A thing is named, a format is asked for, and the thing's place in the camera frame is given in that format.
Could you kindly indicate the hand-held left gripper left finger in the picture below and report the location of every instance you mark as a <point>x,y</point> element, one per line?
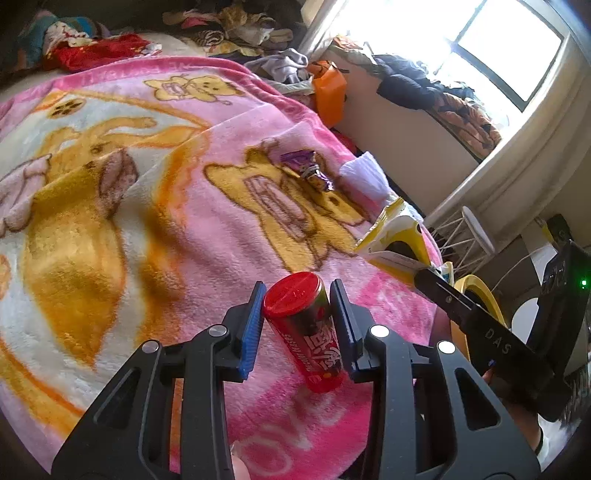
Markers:
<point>251,332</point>

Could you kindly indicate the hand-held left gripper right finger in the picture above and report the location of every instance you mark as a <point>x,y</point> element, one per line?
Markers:
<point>344,323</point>

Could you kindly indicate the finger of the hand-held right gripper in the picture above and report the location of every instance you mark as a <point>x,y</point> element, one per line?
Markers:
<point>438,290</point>

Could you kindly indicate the yellow trash bin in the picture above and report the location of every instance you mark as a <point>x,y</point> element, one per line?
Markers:
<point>480,287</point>

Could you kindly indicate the red snack tube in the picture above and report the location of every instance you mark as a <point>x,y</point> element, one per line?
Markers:
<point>300,323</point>

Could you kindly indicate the yellow snack packet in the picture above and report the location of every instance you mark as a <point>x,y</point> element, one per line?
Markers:
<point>392,230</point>

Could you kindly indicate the person's right hand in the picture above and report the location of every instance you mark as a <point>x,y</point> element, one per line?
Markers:
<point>519,424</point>

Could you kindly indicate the person's left hand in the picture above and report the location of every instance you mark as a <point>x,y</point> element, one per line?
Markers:
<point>241,464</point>

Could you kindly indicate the cream curtain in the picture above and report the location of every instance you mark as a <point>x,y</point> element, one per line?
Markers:
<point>517,166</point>

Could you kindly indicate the pink printed blanket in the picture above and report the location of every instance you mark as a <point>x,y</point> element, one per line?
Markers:
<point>138,230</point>

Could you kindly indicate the purple candy wrapper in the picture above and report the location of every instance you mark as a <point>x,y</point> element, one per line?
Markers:
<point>304,164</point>

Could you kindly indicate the orange patterned quilt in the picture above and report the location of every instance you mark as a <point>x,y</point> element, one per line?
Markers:
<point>471,124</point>

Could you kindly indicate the orange paper bag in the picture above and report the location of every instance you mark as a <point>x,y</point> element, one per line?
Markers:
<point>328,90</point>

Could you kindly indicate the window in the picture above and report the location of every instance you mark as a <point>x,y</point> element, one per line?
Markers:
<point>489,50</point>

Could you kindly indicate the lavender cloth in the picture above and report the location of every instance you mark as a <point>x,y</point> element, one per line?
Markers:
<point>286,67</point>

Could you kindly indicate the pile of clothes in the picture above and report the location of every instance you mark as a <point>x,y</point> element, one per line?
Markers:
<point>231,25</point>

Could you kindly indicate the red cloth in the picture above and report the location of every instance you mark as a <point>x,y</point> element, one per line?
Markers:
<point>101,50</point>

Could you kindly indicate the teal cloth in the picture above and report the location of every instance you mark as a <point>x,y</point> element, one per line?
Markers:
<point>60,30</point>

